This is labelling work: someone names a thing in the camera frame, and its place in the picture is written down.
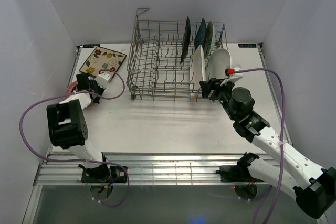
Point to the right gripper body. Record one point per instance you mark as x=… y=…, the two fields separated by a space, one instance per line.
x=222 y=92

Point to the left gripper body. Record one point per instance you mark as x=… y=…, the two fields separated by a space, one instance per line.
x=98 y=89

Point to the pink dotted round plate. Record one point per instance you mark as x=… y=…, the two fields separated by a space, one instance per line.
x=71 y=87

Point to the white rectangular plate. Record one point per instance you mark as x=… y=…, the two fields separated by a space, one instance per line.
x=197 y=71

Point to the white oval plate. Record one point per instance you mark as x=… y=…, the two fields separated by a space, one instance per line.
x=218 y=62

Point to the teal square plate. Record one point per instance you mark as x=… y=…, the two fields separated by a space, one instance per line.
x=200 y=38

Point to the green round flower plate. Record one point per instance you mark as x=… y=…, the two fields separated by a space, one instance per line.
x=210 y=39

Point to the black floral square plate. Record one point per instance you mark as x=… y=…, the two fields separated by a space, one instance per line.
x=186 y=40

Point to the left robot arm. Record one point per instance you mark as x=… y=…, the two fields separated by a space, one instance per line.
x=67 y=125

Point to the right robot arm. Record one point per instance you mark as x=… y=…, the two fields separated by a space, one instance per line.
x=309 y=184

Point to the cream square flower plate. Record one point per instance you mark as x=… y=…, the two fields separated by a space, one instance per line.
x=102 y=58

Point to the blue label right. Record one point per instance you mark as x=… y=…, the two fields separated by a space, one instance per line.
x=247 y=45

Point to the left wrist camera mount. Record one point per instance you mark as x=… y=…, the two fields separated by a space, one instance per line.
x=104 y=77

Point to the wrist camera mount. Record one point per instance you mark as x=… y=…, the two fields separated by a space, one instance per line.
x=104 y=77
x=232 y=74

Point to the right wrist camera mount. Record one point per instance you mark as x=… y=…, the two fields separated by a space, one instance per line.
x=232 y=74

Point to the grey wire dish rack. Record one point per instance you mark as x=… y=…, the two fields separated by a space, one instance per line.
x=154 y=69

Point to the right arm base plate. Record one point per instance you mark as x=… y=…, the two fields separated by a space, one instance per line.
x=233 y=174

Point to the aluminium table frame rail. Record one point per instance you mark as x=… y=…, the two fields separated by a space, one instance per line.
x=144 y=170

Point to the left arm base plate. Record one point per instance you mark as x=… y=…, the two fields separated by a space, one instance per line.
x=104 y=174

